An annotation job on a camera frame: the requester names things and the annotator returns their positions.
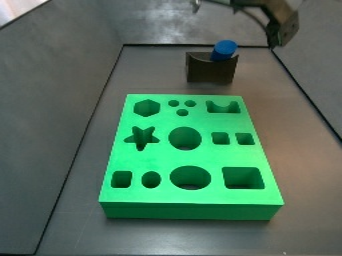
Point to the robot arm with brown wrist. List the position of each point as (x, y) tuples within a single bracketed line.
[(283, 18)]

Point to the dark curved fixture cradle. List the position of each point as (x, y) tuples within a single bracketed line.
[(203, 70)]

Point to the blue oval cylinder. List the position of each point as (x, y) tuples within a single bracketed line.
[(223, 50)]

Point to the green foam shape-sorter block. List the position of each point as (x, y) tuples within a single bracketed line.
[(187, 161)]

